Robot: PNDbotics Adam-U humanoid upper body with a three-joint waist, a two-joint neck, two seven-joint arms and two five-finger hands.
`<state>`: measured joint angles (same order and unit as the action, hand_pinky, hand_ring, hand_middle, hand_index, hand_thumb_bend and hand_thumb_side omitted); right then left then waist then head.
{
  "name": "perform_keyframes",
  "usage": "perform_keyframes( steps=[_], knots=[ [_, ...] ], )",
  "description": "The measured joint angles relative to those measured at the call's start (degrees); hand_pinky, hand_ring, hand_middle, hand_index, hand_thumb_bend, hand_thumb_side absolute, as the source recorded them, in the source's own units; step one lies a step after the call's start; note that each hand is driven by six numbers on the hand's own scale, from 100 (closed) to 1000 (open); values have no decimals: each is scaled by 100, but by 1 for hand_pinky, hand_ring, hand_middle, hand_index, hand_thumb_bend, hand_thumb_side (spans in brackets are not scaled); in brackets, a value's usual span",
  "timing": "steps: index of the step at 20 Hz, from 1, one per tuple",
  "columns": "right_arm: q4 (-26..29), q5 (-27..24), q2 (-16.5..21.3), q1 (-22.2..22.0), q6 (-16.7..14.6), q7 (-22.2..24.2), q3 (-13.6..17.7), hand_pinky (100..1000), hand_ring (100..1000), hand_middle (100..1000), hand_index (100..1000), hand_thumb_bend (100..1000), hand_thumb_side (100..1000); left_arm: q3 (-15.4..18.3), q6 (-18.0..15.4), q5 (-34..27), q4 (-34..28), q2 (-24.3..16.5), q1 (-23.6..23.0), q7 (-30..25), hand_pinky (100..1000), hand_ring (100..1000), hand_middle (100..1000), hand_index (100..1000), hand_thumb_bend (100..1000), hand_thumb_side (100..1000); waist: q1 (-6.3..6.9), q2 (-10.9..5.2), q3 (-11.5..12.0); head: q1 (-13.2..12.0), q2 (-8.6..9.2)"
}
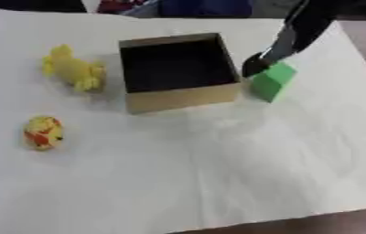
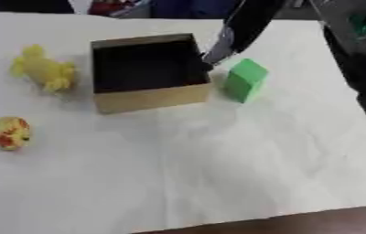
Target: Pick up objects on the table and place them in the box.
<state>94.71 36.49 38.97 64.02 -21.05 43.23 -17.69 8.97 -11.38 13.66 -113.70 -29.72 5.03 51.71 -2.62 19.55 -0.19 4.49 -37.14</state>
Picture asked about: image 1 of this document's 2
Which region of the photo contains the yellow red toy egg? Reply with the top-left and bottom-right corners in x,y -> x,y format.
23,114 -> 67,151

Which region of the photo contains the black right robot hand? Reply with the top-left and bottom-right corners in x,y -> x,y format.
241,0 -> 366,79

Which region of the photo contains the person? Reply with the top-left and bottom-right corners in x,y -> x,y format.
96,0 -> 255,18

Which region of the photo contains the yellow soft toy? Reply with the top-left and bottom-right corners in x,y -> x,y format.
40,44 -> 108,92

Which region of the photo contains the tan cardboard box black inside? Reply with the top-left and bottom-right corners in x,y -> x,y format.
117,32 -> 244,115

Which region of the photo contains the green cube block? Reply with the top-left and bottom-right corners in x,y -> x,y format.
250,61 -> 298,103

